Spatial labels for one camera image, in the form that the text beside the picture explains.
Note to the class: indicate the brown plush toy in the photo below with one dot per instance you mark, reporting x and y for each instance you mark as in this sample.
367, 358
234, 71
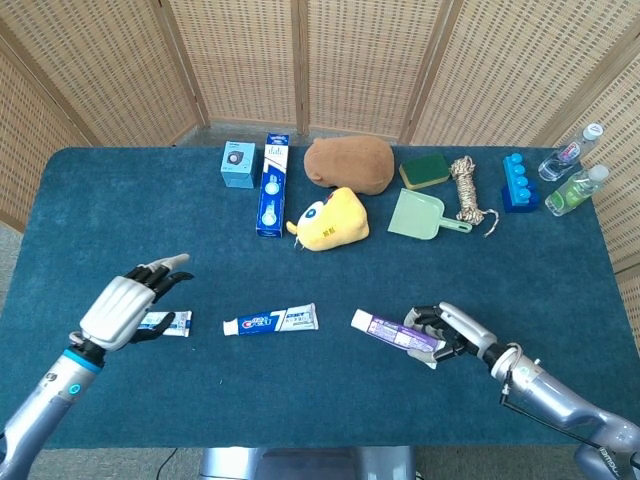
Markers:
350, 162

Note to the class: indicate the tall blue toothbrush box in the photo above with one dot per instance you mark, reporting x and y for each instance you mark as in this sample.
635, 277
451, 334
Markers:
272, 190

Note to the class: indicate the clear water bottle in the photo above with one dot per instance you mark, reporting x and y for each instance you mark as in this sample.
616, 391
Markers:
565, 155

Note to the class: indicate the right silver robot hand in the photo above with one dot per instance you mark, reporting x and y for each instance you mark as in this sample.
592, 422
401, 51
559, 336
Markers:
460, 330

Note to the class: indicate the green liquid bottle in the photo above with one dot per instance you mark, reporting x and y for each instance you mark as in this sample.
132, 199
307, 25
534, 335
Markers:
575, 192

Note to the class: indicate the blue Crest toothpaste tube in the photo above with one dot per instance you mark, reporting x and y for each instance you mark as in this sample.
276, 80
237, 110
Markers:
272, 320

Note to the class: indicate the white light-blue toothpaste tube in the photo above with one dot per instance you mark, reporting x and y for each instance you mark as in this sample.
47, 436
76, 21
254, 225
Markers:
180, 322

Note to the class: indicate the green yellow sponge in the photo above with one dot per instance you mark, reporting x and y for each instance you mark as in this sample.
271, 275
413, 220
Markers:
425, 170

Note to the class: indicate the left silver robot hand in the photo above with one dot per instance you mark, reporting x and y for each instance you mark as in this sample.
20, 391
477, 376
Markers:
117, 312

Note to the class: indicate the green plastic dustpan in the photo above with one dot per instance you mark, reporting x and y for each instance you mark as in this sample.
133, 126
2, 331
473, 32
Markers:
417, 217

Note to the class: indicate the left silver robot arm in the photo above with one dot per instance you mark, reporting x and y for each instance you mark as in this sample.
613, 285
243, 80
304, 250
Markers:
40, 415

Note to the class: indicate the yellow plush toy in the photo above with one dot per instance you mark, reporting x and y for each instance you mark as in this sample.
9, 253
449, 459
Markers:
332, 220

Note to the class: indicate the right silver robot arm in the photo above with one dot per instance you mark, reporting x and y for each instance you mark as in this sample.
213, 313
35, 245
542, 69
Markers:
565, 400

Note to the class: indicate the small light-blue carton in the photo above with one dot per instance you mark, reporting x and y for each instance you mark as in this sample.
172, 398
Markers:
238, 164

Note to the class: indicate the blue toy building block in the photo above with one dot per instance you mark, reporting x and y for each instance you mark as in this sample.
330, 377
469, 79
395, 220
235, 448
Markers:
520, 185

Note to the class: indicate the woven bamboo folding screen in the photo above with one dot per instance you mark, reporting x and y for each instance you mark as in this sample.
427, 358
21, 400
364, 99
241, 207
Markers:
240, 60

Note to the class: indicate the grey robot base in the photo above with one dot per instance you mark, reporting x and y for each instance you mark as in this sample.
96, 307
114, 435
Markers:
305, 462

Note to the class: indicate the purple toothpaste tube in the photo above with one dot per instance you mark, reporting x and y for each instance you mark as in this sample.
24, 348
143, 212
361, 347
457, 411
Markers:
390, 332

